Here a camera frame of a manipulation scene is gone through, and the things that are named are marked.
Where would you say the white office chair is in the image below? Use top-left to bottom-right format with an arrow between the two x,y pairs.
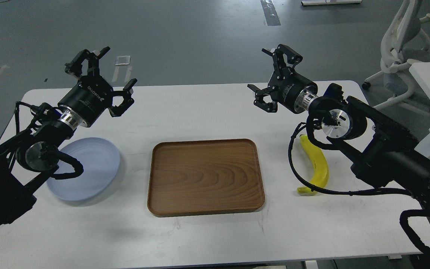
362,0 -> 430,114

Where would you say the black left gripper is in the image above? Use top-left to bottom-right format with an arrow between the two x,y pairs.
58,47 -> 138,127

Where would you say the light blue plate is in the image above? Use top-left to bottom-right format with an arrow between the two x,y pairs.
46,137 -> 121,202

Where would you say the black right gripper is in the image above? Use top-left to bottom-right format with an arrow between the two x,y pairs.
247,44 -> 318,114

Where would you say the wooden tray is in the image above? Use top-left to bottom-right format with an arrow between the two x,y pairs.
147,139 -> 266,217

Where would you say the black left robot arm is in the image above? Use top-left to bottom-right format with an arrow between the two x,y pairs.
0,47 -> 137,225

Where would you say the yellow banana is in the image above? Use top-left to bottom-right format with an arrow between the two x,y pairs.
300,134 -> 329,188

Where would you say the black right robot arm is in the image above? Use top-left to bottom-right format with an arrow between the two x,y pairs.
248,44 -> 430,256

